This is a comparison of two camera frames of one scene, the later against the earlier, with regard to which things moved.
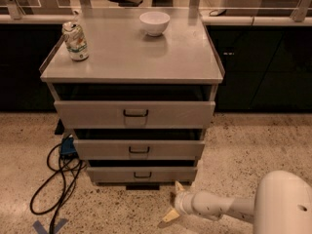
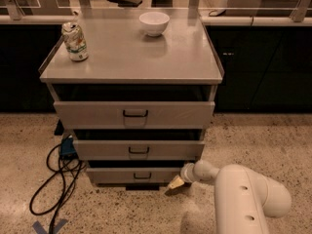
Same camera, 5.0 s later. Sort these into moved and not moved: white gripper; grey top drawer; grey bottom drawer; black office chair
Moved: white gripper
Not moved: grey top drawer; black office chair; grey bottom drawer
